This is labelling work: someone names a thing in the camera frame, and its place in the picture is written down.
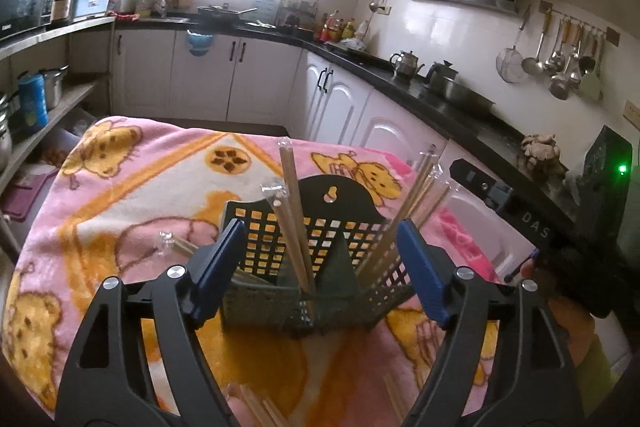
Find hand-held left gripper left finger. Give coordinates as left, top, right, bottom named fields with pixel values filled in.
left=54, top=221, right=247, bottom=427

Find green spatula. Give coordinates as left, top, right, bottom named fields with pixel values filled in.
left=580, top=34, right=604, bottom=102

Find dark green perforated utensil holder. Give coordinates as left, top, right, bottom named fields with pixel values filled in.
left=220, top=173, right=416, bottom=340

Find black wok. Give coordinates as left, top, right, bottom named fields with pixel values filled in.
left=197, top=5, right=259, bottom=26

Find blue hanging basket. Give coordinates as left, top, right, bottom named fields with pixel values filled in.
left=185, top=28, right=215, bottom=58

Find white lidded container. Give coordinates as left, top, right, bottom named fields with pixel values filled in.
left=69, top=0, right=116, bottom=20

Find metal shelf rack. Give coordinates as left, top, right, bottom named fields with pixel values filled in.
left=0, top=15, right=117, bottom=188

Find black kitchen countertop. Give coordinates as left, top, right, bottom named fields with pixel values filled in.
left=115, top=14, right=601, bottom=229

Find white lower kitchen cabinets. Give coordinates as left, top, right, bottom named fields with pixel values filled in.
left=108, top=27, right=632, bottom=358

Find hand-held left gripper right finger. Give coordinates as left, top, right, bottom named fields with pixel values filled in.
left=396, top=218, right=586, bottom=427

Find steel pot with black lid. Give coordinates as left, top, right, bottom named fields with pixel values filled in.
left=424, top=60, right=496, bottom=116

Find person's right hand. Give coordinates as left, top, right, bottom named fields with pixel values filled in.
left=520, top=257, right=599, bottom=368

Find purple box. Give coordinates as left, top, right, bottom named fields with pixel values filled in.
left=4, top=168, right=59, bottom=223

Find wall utensil rail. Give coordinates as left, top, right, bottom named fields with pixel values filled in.
left=538, top=0, right=621, bottom=48

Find ginger root pile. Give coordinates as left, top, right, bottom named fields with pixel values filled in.
left=519, top=134, right=569, bottom=181

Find steel kettle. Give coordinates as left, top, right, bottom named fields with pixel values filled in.
left=389, top=50, right=425, bottom=80

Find group of condiment bottles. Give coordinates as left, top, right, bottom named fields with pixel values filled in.
left=319, top=10, right=372, bottom=44

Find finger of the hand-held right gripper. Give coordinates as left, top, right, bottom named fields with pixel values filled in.
left=448, top=159, right=514, bottom=213

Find pink cartoon printed blanket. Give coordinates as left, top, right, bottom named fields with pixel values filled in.
left=0, top=117, right=506, bottom=427

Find blue canister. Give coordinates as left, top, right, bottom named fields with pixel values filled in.
left=18, top=73, right=49, bottom=128

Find steel ladle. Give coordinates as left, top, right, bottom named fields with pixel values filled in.
left=548, top=24, right=572, bottom=101
left=544, top=19, right=566, bottom=76
left=522, top=14, right=544, bottom=76

